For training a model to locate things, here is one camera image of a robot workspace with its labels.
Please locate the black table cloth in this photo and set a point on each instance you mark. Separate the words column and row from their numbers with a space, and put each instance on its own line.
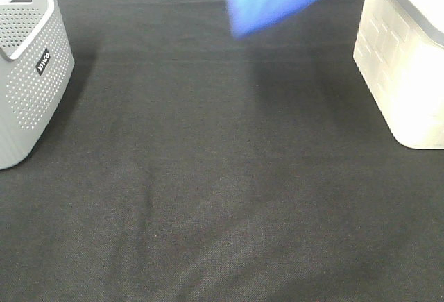
column 184, row 165

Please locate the white plastic storage bin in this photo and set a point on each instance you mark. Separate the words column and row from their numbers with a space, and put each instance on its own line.
column 399, row 52

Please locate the grey perforated plastic basket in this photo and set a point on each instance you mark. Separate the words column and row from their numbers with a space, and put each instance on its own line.
column 36, row 66

